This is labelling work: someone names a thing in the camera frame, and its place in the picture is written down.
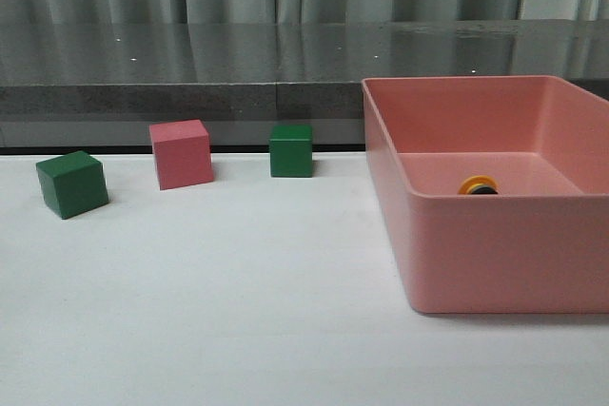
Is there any right green cube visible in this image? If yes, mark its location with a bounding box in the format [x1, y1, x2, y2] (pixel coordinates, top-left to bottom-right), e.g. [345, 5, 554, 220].
[269, 125, 313, 178]

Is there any left green cube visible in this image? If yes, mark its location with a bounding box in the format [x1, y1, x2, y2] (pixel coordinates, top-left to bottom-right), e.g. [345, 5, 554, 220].
[35, 151, 109, 220]

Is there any yellow push button switch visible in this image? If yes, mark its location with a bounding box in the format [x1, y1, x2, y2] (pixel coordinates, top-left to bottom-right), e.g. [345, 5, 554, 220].
[458, 175, 499, 195]

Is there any dark glossy counter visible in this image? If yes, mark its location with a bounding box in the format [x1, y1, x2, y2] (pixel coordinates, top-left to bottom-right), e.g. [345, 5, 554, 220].
[1, 20, 608, 154]

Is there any pink cube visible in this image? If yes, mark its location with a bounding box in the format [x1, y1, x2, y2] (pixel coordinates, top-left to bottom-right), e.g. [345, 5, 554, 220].
[148, 119, 214, 190]

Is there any green cube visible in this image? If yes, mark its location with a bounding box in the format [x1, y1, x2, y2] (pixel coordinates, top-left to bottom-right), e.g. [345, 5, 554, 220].
[269, 125, 313, 178]
[35, 151, 109, 220]

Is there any pink plastic bin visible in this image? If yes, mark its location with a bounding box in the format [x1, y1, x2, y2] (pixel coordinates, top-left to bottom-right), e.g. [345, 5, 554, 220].
[363, 76, 608, 313]

